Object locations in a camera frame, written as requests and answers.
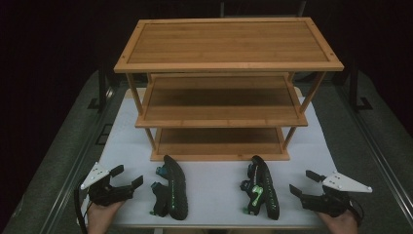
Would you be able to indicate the person's right hand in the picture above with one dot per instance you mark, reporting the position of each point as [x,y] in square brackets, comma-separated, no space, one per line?
[341,226]

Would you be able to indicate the person's left hand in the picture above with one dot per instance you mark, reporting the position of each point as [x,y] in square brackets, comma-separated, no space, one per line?
[100,219]

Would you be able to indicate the black metal stand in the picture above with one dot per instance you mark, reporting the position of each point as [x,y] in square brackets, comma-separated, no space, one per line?
[354,91]
[102,87]

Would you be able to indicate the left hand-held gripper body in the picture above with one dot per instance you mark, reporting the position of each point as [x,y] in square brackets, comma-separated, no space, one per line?
[107,193]

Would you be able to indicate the white table mat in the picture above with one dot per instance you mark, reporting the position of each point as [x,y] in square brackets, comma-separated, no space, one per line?
[214,191]

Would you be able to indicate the three-tier wooden shoe rack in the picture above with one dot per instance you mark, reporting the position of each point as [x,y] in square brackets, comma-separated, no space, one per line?
[227,44]

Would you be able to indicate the black rail bracket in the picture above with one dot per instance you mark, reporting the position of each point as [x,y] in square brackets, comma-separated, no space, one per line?
[104,134]

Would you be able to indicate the metal frame rail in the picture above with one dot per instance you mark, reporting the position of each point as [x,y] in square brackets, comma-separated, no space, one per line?
[373,149]
[81,162]

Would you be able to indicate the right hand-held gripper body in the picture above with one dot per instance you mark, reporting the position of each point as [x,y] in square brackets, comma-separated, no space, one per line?
[328,203]

